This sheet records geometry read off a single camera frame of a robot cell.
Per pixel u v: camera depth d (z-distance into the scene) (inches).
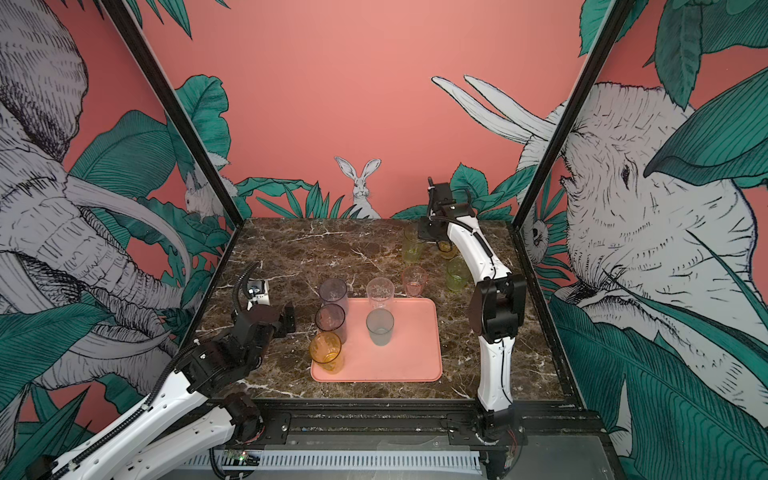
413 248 41.1
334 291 34.0
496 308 21.1
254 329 20.6
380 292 40.2
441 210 26.9
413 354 33.6
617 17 27.2
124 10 27.6
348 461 27.6
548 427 30.0
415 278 40.7
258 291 24.5
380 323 34.5
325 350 30.7
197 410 19.6
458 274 41.1
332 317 33.9
